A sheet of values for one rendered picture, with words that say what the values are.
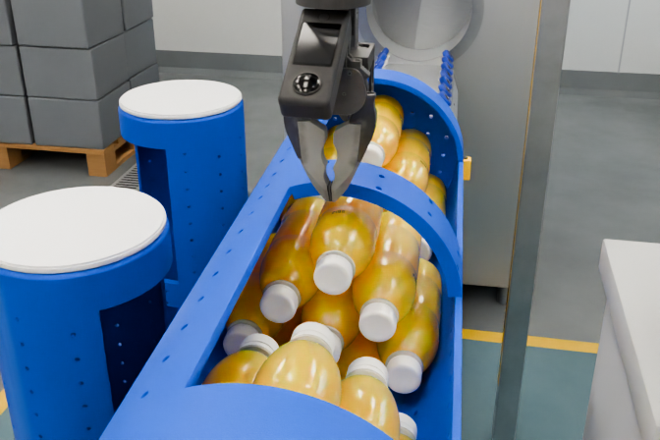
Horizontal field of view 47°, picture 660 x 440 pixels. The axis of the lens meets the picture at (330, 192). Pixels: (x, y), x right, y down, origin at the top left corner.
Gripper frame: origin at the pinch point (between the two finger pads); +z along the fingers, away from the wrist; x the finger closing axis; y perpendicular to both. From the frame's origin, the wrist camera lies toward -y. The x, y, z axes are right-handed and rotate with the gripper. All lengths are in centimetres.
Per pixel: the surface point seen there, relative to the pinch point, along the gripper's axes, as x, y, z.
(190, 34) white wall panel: 183, 478, 97
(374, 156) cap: -1.7, 28.1, 7.0
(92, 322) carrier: 36.5, 14.8, 29.5
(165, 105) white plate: 51, 84, 20
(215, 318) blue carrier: 5.5, -21.9, 1.4
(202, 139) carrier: 41, 80, 26
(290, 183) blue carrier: 5.1, 4.6, 1.3
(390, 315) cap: -6.8, -3.6, 11.8
